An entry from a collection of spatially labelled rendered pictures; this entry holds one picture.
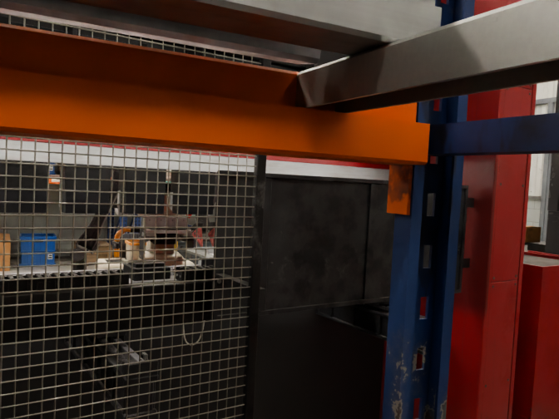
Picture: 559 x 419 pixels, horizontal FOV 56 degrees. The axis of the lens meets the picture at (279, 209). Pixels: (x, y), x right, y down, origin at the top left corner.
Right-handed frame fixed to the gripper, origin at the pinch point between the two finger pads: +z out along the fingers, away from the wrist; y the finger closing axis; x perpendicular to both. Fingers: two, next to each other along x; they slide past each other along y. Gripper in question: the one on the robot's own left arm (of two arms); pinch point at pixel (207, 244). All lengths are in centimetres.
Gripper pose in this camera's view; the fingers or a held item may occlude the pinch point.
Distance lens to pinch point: 232.6
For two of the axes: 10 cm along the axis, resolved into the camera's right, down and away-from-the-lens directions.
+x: -4.9, 4.2, 7.6
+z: 2.3, 9.1, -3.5
